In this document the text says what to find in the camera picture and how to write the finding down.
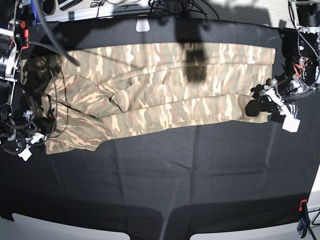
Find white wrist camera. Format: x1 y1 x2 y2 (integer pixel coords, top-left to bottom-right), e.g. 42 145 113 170
282 116 301 133
18 147 32 162

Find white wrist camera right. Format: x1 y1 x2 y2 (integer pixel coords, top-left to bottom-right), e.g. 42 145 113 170
18 147 32 162

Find blue clamp bottom right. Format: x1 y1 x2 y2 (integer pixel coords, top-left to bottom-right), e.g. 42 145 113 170
297 199 311 239

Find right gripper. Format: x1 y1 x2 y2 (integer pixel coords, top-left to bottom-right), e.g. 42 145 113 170
4 110 46 155

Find camouflage t-shirt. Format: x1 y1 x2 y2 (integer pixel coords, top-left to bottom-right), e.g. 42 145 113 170
21 42 276 154

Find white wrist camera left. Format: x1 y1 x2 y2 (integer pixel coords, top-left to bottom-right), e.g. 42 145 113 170
282 116 301 133

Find black table cloth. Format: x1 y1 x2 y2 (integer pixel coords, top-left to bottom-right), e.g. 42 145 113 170
0 14 320 240

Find red black clamp left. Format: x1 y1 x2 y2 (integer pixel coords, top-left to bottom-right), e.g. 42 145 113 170
14 20 29 50

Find white table bracket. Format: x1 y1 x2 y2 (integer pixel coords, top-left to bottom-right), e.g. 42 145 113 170
135 17 151 33

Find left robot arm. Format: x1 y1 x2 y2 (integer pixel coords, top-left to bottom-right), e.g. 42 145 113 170
245 0 320 118

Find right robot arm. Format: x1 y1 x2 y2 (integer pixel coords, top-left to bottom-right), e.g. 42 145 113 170
0 16 45 162

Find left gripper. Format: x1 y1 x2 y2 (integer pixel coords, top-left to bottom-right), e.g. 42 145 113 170
244 73 298 118

